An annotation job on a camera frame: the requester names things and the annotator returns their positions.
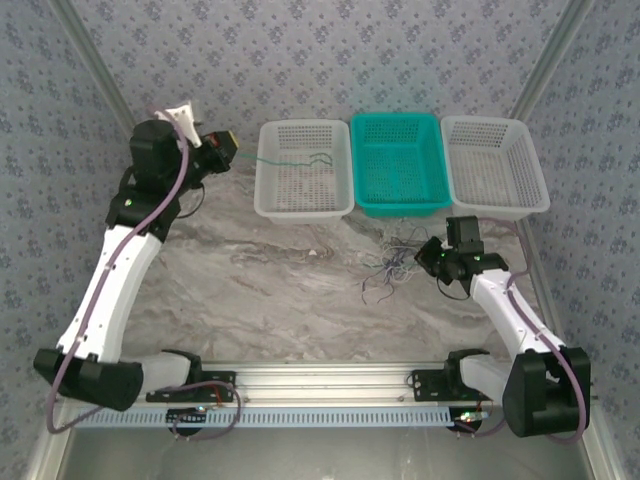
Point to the aluminium frame profile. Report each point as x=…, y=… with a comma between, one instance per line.
x=602, y=450
x=92, y=55
x=555, y=50
x=47, y=450
x=550, y=310

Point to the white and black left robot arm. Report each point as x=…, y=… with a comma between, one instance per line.
x=115, y=280

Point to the teal perforated plastic basket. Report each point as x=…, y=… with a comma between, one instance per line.
x=400, y=207

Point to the white perforated plastic basket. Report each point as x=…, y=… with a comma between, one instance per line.
x=500, y=207
x=302, y=215

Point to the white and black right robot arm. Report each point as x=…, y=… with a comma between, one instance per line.
x=505, y=305

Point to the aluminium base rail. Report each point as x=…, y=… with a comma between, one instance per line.
x=325, y=382

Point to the small black controller board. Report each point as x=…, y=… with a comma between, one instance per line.
x=467, y=420
x=185, y=417

